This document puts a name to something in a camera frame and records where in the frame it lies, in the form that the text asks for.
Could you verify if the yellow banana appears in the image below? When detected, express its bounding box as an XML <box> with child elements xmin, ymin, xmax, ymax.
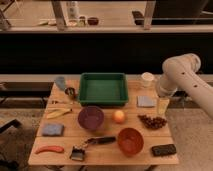
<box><xmin>46</xmin><ymin>108</ymin><xmax>72</xmax><ymax>119</ymax></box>

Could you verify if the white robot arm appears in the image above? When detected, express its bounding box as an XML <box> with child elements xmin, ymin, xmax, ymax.
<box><xmin>156</xmin><ymin>53</ymin><xmax>213</xmax><ymax>120</ymax></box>

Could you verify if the bunch of dark grapes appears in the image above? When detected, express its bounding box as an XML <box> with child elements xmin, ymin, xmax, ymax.
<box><xmin>138</xmin><ymin>115</ymin><xmax>167</xmax><ymax>130</ymax></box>

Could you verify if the grey folded cloth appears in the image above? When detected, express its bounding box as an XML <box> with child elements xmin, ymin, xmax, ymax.
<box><xmin>137</xmin><ymin>96</ymin><xmax>156</xmax><ymax>107</ymax></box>

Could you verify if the white paper cup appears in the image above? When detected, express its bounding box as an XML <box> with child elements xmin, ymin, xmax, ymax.
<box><xmin>141</xmin><ymin>72</ymin><xmax>154</xmax><ymax>87</ymax></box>

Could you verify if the yellow apple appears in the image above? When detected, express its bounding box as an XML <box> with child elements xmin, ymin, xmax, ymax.
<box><xmin>112</xmin><ymin>110</ymin><xmax>125</xmax><ymax>124</ymax></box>

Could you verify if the black rectangular block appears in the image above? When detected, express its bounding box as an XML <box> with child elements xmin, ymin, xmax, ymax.
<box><xmin>151</xmin><ymin>144</ymin><xmax>176</xmax><ymax>156</ymax></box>

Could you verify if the orange bowl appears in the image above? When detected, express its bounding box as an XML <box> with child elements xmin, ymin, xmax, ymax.
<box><xmin>117</xmin><ymin>128</ymin><xmax>144</xmax><ymax>157</ymax></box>

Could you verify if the green plastic tray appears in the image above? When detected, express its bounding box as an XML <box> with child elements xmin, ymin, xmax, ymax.
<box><xmin>78</xmin><ymin>73</ymin><xmax>129</xmax><ymax>106</ymax></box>

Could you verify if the purple bowl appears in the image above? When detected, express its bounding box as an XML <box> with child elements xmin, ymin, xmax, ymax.
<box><xmin>78</xmin><ymin>106</ymin><xmax>104</xmax><ymax>131</ymax></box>

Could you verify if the dark metal can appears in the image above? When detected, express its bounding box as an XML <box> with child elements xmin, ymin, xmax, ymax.
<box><xmin>65</xmin><ymin>87</ymin><xmax>76</xmax><ymax>99</ymax></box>

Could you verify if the blue grey cup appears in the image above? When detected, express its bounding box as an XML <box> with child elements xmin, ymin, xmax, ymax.
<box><xmin>54</xmin><ymin>76</ymin><xmax>66</xmax><ymax>91</ymax></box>

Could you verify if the dark bowl on shelf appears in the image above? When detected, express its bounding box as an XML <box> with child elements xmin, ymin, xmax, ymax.
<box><xmin>87</xmin><ymin>17</ymin><xmax>99</xmax><ymax>26</ymax></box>

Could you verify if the blue sponge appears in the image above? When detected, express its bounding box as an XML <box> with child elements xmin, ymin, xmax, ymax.
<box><xmin>42</xmin><ymin>124</ymin><xmax>64</xmax><ymax>136</ymax></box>

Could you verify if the small jar on shelf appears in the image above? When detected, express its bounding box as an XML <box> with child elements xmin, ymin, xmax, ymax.
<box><xmin>79</xmin><ymin>16</ymin><xmax>86</xmax><ymax>26</ymax></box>

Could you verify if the clear bottle on shelf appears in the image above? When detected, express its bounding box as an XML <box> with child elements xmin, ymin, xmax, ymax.
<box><xmin>66</xmin><ymin>1</ymin><xmax>79</xmax><ymax>26</ymax></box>

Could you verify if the red chili pepper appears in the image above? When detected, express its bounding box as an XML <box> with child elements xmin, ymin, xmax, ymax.
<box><xmin>35</xmin><ymin>146</ymin><xmax>64</xmax><ymax>154</ymax></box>

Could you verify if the black handled brush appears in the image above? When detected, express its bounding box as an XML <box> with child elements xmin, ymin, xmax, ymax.
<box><xmin>70</xmin><ymin>136</ymin><xmax>116</xmax><ymax>161</ymax></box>

